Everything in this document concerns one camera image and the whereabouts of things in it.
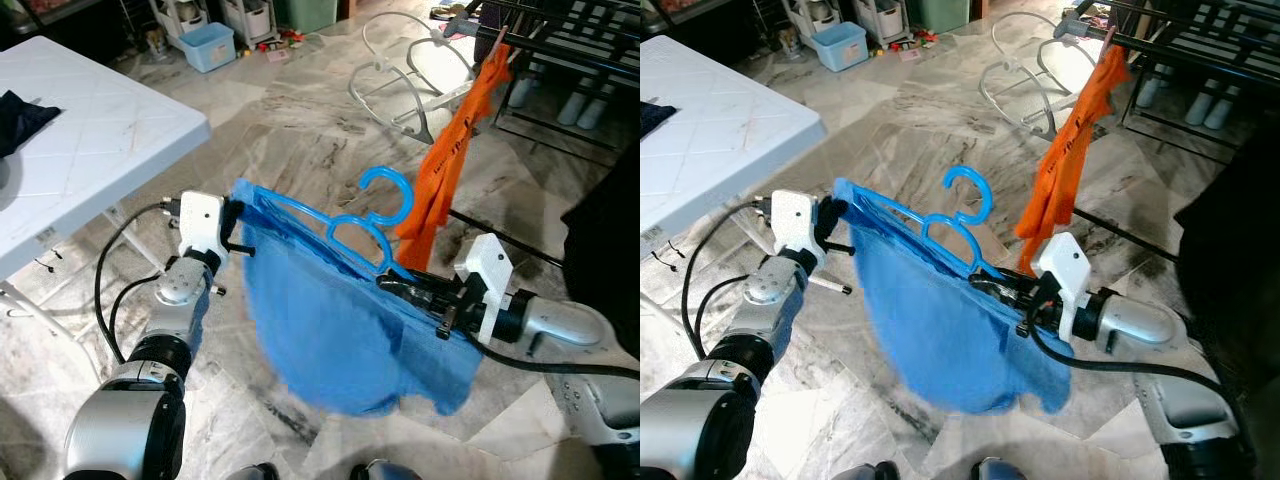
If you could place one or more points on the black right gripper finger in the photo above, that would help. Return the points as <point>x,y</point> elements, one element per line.
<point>992,286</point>
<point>405,287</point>

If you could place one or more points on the light blue shirt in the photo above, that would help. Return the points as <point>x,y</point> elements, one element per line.
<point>930,320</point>
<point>330,320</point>

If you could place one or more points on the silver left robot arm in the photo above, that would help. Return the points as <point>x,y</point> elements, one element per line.
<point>120,425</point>
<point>700,430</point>

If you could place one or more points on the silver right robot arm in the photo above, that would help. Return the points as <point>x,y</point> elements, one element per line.
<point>565,322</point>
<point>1140,322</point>

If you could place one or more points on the pink clothes hanger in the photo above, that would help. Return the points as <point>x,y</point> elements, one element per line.
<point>500,38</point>
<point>1108,38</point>

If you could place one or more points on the orange shirt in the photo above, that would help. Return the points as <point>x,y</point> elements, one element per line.
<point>1065,175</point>
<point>445,175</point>

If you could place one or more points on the white folding table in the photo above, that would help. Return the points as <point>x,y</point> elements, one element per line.
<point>720,140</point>
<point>100,140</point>

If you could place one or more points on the light blue plastic basket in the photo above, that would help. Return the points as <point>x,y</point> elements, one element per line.
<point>840,48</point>
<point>208,48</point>

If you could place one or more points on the robot right leg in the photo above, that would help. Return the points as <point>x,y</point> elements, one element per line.
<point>385,470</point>

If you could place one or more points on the robot leg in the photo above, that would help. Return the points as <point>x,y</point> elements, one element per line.
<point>862,472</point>
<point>385,470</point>
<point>255,472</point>

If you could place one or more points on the white storage cart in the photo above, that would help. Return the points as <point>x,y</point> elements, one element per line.
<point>808,15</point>
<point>880,18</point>
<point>248,20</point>
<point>180,18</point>

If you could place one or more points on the dark navy garment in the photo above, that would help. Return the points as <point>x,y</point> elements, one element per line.
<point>655,118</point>
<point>25,120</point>

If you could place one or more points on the green cabinet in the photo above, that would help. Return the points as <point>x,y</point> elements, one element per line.
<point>938,13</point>
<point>305,15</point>

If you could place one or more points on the robot left leg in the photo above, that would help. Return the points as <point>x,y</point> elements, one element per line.
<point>255,472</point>
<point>862,472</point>

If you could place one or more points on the dark wooden cabinet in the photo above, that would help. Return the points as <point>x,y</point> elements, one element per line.
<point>690,15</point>
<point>60,25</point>

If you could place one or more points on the black metal clothes rack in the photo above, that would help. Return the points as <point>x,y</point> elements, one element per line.
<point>460,22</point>
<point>1072,25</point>

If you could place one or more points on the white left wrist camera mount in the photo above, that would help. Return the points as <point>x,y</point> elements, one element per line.
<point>203,222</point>
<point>795,222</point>

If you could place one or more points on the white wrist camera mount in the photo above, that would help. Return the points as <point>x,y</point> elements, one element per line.
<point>490,268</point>
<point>1065,265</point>
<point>795,222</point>
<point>203,222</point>

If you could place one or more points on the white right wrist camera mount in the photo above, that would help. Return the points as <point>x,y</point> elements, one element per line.
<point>1065,265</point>
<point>490,268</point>

